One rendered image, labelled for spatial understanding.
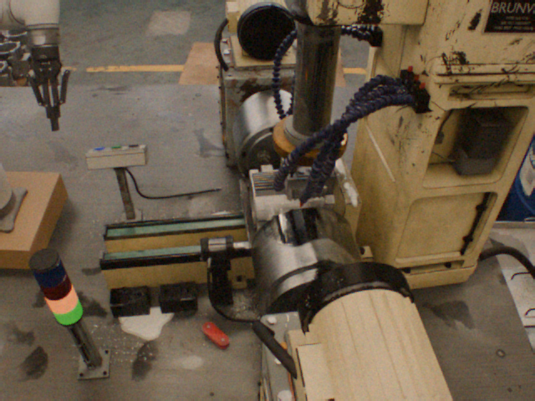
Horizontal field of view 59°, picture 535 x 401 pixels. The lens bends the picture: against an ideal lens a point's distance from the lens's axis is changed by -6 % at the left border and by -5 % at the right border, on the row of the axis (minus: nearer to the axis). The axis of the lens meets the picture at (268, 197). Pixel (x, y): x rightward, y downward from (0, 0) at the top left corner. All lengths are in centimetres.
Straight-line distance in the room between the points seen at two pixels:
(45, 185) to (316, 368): 121
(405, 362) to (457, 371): 69
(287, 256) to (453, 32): 54
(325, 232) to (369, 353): 44
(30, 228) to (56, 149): 52
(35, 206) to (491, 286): 140
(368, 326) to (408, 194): 51
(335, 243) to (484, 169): 40
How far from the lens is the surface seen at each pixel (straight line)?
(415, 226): 127
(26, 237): 156
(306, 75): 106
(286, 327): 91
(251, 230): 124
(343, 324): 71
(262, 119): 139
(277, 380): 86
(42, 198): 166
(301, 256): 102
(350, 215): 119
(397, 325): 70
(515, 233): 240
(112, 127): 206
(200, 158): 183
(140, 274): 139
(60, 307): 109
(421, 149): 108
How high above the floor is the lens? 193
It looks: 43 degrees down
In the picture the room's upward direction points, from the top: 1 degrees clockwise
